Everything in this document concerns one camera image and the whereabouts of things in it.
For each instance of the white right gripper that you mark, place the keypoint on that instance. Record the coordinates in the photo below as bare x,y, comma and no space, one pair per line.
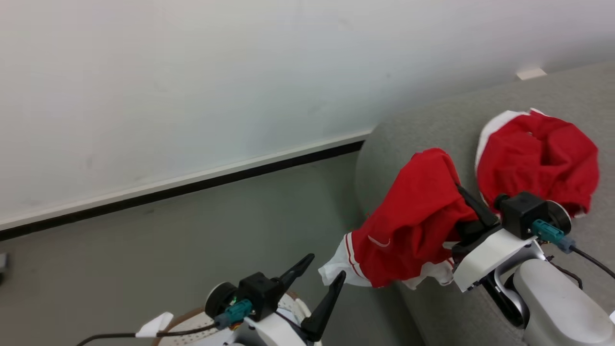
490,254

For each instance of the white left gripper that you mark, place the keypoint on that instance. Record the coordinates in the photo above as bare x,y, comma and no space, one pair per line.
271,334

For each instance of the red shorts white stripes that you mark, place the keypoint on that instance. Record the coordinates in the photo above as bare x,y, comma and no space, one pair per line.
408,216

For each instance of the red shirt white trim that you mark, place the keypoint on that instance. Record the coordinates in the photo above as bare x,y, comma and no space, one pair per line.
538,158

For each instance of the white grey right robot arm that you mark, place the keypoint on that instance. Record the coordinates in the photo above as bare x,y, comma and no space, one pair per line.
562,307

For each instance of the grey fabric sofa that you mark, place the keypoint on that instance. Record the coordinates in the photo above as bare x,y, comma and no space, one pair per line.
432,129

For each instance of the white laundry basket brown rim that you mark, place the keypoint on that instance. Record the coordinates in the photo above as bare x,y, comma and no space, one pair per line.
197,334

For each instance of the white and black baseboard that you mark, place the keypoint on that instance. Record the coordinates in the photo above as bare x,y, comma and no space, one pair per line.
192,185

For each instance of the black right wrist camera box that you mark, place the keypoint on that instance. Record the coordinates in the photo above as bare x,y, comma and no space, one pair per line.
523,211

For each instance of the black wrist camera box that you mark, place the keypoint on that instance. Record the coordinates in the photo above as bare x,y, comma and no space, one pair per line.
523,211
257,290

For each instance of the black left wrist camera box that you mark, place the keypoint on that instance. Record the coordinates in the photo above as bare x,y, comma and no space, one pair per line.
257,290

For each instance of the white wall junction box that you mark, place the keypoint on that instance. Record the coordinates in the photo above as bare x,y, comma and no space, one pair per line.
531,74

